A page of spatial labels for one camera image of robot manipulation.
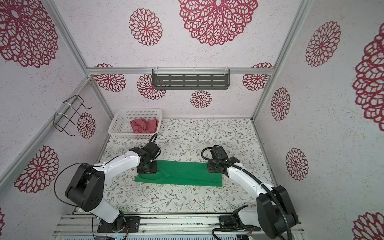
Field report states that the pink red tank top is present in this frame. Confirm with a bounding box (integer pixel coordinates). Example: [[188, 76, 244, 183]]
[[130, 119, 159, 134]]

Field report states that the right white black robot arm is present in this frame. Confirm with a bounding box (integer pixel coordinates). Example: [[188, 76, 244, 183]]
[[201, 145, 299, 240]]

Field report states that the aluminium front rail frame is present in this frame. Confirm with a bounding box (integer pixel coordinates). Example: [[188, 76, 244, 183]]
[[52, 212, 305, 240]]

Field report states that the black wire wall rack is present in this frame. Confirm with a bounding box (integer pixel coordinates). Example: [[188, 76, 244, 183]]
[[53, 95, 91, 137]]

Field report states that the dark grey wall shelf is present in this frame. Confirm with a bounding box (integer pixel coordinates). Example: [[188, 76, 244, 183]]
[[152, 69, 231, 90]]

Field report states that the white plastic laundry basket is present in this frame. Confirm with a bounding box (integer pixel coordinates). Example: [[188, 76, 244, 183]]
[[108, 108, 163, 140]]

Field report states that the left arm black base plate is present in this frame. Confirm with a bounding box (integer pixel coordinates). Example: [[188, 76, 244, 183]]
[[97, 215, 141, 234]]

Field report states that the green tank top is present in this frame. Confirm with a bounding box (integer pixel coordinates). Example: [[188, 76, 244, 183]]
[[135, 161, 223, 187]]

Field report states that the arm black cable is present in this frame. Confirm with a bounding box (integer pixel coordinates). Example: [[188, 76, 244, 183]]
[[53, 133, 159, 240], [200, 146, 293, 240]]

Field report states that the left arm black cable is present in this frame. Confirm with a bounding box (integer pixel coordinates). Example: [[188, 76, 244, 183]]
[[53, 133, 159, 240]]

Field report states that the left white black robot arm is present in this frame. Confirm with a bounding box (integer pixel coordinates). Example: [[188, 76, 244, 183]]
[[65, 142, 161, 226]]

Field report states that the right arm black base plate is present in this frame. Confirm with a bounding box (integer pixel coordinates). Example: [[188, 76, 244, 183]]
[[219, 205, 261, 232]]

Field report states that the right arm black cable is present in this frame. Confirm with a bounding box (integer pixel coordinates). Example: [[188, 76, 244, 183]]
[[200, 146, 293, 240]]

